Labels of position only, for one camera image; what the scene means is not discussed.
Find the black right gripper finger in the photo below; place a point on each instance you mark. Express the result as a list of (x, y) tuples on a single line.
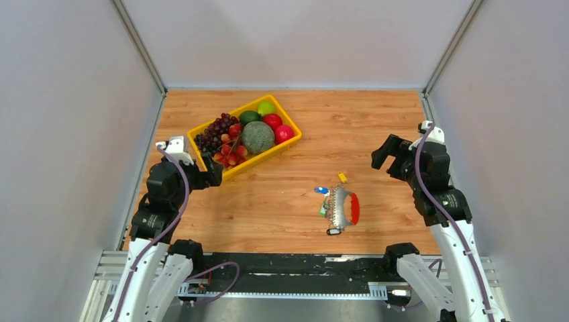
[(395, 167), (390, 147)]

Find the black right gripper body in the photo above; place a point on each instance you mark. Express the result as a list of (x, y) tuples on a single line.
[(406, 158)]

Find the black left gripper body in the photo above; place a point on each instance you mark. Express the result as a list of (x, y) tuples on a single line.
[(196, 179)]

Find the yellow key tag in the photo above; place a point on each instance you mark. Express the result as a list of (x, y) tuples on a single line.
[(342, 177)]

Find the blue key tag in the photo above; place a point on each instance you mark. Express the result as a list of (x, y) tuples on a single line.
[(322, 190)]

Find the green key tag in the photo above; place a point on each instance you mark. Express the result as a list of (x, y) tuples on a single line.
[(323, 210)]

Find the black key fob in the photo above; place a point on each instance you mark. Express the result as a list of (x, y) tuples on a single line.
[(333, 231)]

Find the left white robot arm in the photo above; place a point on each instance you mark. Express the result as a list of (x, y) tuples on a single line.
[(156, 266)]

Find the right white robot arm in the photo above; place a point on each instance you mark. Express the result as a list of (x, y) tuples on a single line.
[(424, 166)]

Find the red strawberry cluster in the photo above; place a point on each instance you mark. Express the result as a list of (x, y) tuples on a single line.
[(229, 150)]

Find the dark purple grape bunch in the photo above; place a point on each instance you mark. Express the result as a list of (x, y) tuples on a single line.
[(206, 139)]

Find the green netted melon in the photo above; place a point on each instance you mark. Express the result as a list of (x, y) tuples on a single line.
[(257, 137)]

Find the dark green lime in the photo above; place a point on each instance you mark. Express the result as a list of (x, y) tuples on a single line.
[(248, 117)]

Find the pink red apple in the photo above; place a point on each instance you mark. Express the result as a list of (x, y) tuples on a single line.
[(283, 133)]

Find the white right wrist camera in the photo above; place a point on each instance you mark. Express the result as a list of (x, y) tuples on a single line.
[(429, 133)]

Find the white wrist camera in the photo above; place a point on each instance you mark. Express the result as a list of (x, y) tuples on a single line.
[(429, 133), (177, 147)]

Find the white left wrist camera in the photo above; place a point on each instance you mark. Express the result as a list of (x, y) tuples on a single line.
[(177, 147)]

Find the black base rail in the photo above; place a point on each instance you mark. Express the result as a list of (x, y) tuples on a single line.
[(293, 273)]

